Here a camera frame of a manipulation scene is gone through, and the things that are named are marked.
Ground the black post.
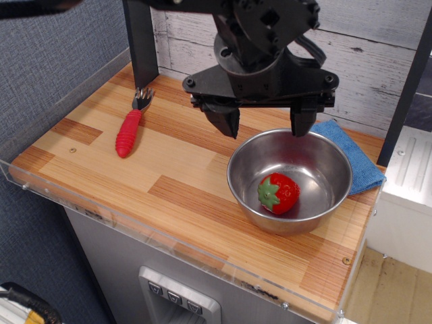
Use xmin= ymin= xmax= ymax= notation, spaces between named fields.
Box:
xmin=377 ymin=11 xmax=431 ymax=167
xmin=122 ymin=0 xmax=159 ymax=88

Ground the stainless steel bowl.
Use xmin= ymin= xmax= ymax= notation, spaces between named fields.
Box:
xmin=227 ymin=128 xmax=353 ymax=236

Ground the black right post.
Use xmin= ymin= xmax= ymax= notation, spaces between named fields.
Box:
xmin=377 ymin=11 xmax=431 ymax=167

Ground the black and yellow cable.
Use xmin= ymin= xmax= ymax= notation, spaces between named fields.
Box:
xmin=0 ymin=281 xmax=63 ymax=324

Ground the black left post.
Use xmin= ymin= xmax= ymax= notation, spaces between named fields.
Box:
xmin=122 ymin=0 xmax=159 ymax=88

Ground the blue microfiber cloth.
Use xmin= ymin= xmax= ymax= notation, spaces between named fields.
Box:
xmin=311 ymin=120 xmax=386 ymax=195

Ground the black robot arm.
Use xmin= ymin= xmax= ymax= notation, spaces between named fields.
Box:
xmin=123 ymin=1 xmax=339 ymax=138

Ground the red handled fork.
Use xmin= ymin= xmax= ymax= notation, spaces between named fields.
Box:
xmin=115 ymin=88 xmax=154 ymax=158

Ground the white appliance at right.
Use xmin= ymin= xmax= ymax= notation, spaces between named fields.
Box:
xmin=365 ymin=126 xmax=431 ymax=273

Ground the clear acrylic guard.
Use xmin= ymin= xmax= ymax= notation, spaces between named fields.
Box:
xmin=1 ymin=40 xmax=378 ymax=323

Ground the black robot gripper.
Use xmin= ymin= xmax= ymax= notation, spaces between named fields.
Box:
xmin=182 ymin=35 xmax=339 ymax=139

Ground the grey cabinet with button panel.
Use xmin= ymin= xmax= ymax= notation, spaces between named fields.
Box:
xmin=66 ymin=209 xmax=307 ymax=323

